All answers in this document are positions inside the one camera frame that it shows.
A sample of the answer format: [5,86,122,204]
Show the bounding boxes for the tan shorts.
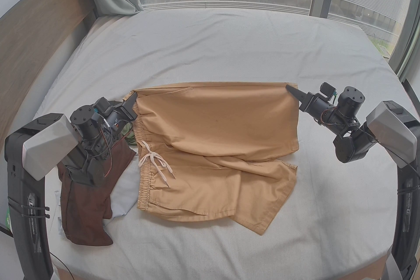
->
[122,81,300,236]

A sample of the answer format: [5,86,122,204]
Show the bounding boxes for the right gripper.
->
[298,92,335,123]

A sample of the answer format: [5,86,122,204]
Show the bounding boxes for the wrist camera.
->
[93,97,114,115]
[320,82,338,99]

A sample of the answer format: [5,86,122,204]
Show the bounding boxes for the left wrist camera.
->
[93,97,114,115]

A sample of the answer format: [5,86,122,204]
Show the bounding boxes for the green garment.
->
[120,126,138,146]

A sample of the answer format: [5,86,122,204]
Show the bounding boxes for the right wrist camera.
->
[320,82,338,99]

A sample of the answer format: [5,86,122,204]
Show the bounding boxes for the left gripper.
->
[105,103,138,128]

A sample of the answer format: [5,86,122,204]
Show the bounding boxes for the white garment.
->
[54,154,140,238]

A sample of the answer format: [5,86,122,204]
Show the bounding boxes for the brown shorts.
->
[57,138,137,246]

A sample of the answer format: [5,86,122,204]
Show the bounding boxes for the bed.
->
[0,0,420,280]

